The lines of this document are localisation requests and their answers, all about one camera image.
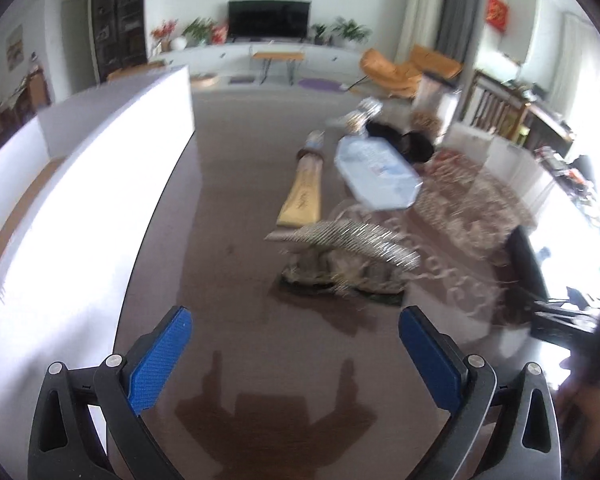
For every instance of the dark flat scale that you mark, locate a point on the dark flat scale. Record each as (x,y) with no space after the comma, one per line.
(241,80)

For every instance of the person's right hand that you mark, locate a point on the person's right hand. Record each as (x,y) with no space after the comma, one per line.
(587,405)

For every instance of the black bag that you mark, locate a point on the black bag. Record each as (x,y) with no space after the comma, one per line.
(583,167)

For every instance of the white sheer curtain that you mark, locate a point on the white sheer curtain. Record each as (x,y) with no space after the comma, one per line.
(572,70)

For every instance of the white round vase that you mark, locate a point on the white round vase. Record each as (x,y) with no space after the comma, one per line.
(179,43)

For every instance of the orange lounge chair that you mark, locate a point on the orange lounge chair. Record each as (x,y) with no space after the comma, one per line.
(385,72)

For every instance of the framed wall painting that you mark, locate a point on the framed wall painting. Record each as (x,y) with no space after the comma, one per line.
(15,47)

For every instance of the brown cardboard box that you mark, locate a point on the brown cardboard box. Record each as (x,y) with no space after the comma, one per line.
(130,69)

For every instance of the green potted plant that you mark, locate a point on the green potted plant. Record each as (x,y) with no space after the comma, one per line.
(198,31)

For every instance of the flat screen television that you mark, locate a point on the flat screen television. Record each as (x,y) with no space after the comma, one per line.
(270,19)

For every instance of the wooden slatted bench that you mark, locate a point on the wooden slatted bench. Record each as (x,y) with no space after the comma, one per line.
(500,107)

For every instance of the pile of small clutter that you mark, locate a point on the pile of small clutter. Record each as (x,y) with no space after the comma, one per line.
(570,180)

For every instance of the purple round mat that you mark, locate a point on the purple round mat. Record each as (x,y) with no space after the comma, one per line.
(320,85)

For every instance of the white television cabinet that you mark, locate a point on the white television cabinet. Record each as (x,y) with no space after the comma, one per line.
(205,55)

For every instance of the cream tube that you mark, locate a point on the cream tube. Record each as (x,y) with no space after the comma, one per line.
(302,195)

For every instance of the small potted plant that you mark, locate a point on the small potted plant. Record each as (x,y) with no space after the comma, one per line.
(319,34)

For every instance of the round beige floor cushion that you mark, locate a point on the round beige floor cushion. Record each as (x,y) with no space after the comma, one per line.
(204,80)

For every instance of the wooden dining chair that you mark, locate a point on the wooden dining chair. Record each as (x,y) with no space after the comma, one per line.
(37,89)

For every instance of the covered standing air conditioner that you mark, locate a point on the covered standing air conditioner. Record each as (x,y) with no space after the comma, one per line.
(420,15)

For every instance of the black fuzzy earmuffs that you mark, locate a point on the black fuzzy earmuffs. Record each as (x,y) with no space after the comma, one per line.
(405,142)

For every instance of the red flower plant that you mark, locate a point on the red flower plant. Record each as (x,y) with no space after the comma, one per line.
(162,32)

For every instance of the clear plastic canister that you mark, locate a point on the clear plastic canister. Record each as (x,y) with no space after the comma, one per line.
(435,97)

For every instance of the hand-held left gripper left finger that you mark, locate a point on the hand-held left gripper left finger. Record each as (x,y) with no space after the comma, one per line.
(157,360)

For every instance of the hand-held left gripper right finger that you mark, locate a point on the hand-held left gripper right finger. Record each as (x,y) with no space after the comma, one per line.
(430,360)

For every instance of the grey curtain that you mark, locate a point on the grey curtain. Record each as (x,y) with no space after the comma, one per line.
(460,10)

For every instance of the red wall hanging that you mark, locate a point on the red wall hanging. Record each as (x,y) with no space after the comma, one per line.
(496,14)

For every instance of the white storage box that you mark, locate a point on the white storage box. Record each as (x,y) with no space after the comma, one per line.
(105,160)

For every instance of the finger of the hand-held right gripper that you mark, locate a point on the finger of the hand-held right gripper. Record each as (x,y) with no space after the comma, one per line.
(565,322)

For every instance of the wooden bench with metal legs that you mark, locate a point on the wooden bench with metal legs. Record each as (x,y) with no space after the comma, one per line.
(277,55)

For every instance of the red gift box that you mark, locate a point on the red gift box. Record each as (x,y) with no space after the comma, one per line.
(220,35)

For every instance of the wet wipes pack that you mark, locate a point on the wet wipes pack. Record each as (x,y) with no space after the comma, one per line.
(375,170)

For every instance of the large leafy potted plant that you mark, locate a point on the large leafy potted plant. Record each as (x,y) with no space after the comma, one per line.
(351,32)

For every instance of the dark tall bookshelf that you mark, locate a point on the dark tall bookshelf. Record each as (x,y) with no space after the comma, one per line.
(120,15)

